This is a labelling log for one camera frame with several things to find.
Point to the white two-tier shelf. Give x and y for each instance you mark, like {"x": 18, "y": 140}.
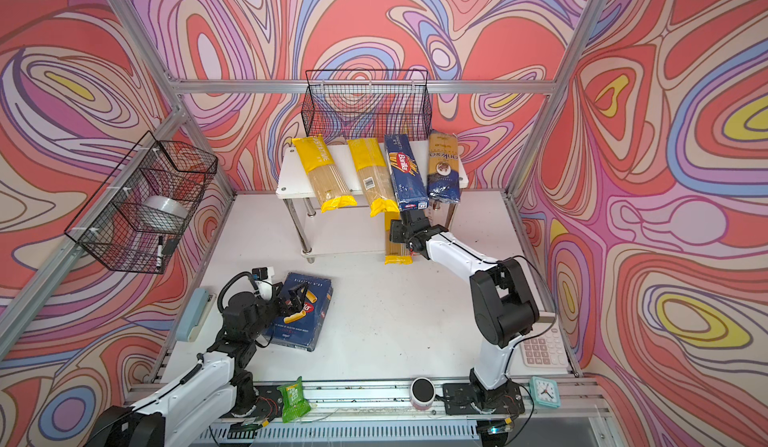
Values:
{"x": 347, "y": 230}

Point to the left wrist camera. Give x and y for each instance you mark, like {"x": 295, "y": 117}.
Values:
{"x": 263, "y": 280}

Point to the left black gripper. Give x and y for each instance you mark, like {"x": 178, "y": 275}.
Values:
{"x": 294, "y": 305}

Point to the green snack packet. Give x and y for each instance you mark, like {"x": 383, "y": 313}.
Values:
{"x": 294, "y": 403}

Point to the black wire basket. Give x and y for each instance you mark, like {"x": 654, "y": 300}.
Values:
{"x": 350, "y": 103}
{"x": 160, "y": 185}

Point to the blue Barilla rigatoni box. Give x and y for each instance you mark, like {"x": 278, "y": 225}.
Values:
{"x": 302, "y": 333}

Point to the left black wire basket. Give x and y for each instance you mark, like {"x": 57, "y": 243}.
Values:
{"x": 160, "y": 185}

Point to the small round speaker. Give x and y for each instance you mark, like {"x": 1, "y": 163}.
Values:
{"x": 422, "y": 393}

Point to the silver tape roll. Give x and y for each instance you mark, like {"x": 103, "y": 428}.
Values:
{"x": 163, "y": 214}

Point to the white pink calculator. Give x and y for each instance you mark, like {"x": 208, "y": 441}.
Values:
{"x": 544, "y": 348}

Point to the blue Barilla spaghetti box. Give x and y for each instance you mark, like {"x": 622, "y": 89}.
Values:
{"x": 409, "y": 189}

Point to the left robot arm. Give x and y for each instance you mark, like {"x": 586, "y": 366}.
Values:
{"x": 218, "y": 383}

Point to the yellow Pastatime spaghetti bag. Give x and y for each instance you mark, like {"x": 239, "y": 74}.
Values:
{"x": 395, "y": 253}
{"x": 330, "y": 189}

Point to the black marker pen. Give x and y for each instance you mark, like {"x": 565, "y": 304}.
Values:
{"x": 159, "y": 253}

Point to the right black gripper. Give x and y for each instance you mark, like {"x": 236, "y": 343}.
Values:
{"x": 396, "y": 226}

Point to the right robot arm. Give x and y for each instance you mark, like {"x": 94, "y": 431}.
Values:
{"x": 504, "y": 310}

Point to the teal alarm clock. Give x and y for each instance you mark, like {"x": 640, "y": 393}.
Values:
{"x": 544, "y": 392}

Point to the back black wire basket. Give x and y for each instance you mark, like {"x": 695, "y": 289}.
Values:
{"x": 350, "y": 103}

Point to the clear blue spaghetti bag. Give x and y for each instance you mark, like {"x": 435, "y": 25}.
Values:
{"x": 443, "y": 168}

